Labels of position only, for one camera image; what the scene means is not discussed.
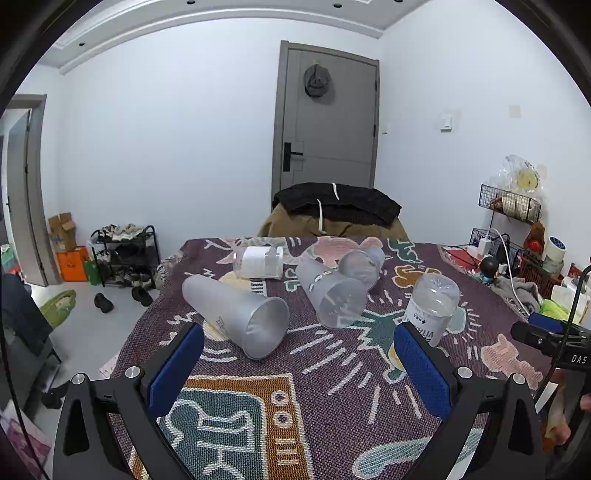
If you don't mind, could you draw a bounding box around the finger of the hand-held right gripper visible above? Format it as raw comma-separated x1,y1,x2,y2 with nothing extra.
528,312,574,335
510,321,568,357

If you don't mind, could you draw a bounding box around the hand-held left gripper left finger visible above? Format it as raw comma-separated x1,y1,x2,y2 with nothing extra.
52,322,205,480

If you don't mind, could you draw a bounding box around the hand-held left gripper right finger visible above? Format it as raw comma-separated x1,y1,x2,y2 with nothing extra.
393,320,548,480

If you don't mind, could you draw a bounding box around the large frosted plastic cup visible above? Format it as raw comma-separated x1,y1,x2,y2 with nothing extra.
181,274,291,361

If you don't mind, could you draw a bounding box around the frosted cup with stickers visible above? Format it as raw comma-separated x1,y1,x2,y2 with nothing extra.
294,257,369,330

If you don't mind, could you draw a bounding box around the small frosted plastic cup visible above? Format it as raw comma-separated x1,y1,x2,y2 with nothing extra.
338,246,386,292

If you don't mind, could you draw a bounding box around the person's right hand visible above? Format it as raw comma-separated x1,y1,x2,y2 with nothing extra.
544,368,591,446

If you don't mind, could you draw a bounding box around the yellow green cloth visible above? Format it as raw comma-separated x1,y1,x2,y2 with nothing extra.
539,297,574,320

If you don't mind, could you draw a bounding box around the grey cloth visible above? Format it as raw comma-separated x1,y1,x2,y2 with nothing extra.
491,276,542,316

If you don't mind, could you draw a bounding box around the clear bottle with yellow cap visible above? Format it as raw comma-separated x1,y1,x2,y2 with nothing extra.
392,272,461,376

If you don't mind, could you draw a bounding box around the white tape roll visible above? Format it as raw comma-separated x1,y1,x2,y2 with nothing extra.
543,236,567,274

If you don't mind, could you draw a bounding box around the red toy figure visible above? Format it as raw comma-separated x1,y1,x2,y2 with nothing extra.
523,222,546,260

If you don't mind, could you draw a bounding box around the printed woven blanket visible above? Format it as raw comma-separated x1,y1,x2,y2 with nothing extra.
108,236,556,480

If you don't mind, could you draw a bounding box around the black shoe rack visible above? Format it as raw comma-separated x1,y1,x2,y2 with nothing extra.
89,224,161,288

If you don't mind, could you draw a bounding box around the green bag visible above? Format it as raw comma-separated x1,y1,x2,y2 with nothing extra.
82,257,102,286

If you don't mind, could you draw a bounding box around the clear bottle with white label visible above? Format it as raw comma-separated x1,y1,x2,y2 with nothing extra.
232,246,284,280

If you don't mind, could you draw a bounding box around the clear plastic bag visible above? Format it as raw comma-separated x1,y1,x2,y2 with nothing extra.
495,154,542,195

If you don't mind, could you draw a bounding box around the dark clothing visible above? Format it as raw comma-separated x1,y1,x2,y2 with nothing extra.
0,271,54,354

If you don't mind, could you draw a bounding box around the black garment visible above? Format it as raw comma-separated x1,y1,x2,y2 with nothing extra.
272,182,402,227

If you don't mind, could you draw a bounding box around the cardboard box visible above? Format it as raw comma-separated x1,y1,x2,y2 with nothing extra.
47,212,79,254

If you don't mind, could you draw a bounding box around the brown padded chair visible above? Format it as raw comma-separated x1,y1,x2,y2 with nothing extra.
257,203,413,243

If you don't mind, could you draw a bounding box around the grey open door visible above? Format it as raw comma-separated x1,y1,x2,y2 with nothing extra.
0,93,63,288

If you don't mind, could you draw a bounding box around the grey hat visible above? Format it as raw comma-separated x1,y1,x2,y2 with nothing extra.
303,64,334,99

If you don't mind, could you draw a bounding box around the black cable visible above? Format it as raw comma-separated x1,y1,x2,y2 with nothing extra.
536,264,591,407

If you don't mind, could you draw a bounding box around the white cable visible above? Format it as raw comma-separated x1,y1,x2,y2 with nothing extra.
487,227,533,320

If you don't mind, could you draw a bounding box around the black wire desk basket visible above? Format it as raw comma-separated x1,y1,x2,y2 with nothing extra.
468,227,526,274

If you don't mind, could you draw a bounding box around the black wire wall basket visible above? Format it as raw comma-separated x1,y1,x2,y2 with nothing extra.
478,184,543,225

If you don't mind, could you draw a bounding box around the white drawstring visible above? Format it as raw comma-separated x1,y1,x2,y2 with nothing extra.
317,183,341,233

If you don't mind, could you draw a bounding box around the black door handle lock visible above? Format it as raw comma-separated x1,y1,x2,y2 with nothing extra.
283,142,304,172

